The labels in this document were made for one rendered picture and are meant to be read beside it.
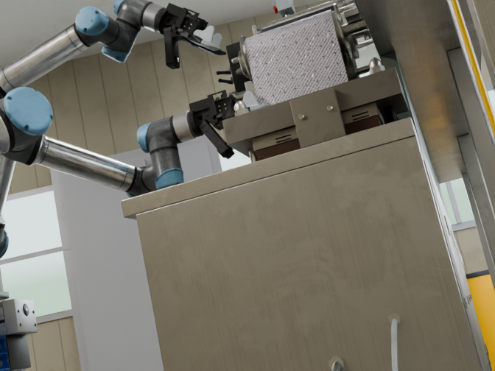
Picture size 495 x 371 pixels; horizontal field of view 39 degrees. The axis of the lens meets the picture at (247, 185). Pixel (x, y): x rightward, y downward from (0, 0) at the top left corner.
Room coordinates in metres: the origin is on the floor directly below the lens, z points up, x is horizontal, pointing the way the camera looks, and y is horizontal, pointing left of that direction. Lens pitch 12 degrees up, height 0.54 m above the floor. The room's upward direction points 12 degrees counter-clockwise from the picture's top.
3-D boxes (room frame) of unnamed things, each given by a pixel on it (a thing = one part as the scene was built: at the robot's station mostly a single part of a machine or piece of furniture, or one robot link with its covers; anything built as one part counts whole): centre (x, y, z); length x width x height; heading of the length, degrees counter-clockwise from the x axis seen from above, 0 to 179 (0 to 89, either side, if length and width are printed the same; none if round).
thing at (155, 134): (1.77, 0.20, 1.11); 0.11 x 0.08 x 0.09; 74
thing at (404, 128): (2.65, -0.37, 0.88); 2.52 x 0.66 x 0.04; 164
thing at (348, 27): (1.68, -0.36, 1.25); 0.07 x 0.04 x 0.04; 74
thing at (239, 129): (1.54, -0.19, 1.00); 0.40 x 0.16 x 0.06; 74
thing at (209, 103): (1.73, 0.04, 1.12); 0.12 x 0.08 x 0.09; 74
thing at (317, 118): (1.45, -0.18, 0.97); 0.10 x 0.03 x 0.11; 74
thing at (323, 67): (1.67, -0.18, 1.11); 0.23 x 0.01 x 0.18; 74
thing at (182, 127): (1.76, 0.12, 1.11); 0.08 x 0.05 x 0.08; 164
